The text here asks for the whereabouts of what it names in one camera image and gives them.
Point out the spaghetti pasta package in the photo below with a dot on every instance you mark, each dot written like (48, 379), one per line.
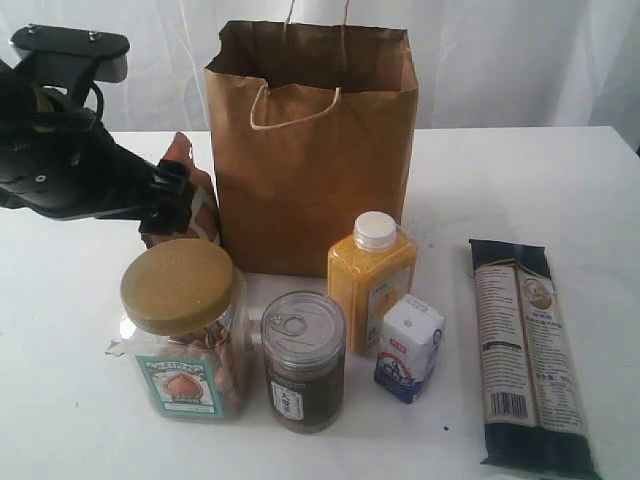
(533, 415)

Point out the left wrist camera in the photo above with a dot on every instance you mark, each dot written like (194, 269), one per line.
(73, 59)

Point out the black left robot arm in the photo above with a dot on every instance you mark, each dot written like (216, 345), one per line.
(61, 163)

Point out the yellow millet bottle white cap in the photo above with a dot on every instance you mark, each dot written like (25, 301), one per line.
(367, 273)

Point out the dark grain can clear lid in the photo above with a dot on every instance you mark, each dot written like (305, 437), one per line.
(303, 337)

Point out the white blue salt packet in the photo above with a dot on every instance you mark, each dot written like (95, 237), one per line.
(409, 341)

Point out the clear nut jar gold lid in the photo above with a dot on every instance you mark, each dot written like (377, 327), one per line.
(186, 330)

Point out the brown orange snack pouch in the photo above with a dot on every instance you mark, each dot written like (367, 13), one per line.
(204, 221)

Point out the white backdrop curtain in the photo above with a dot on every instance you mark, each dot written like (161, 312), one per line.
(478, 63)

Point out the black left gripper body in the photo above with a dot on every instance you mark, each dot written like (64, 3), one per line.
(64, 165)

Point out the brown paper bag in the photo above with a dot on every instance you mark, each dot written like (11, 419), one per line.
(311, 126)

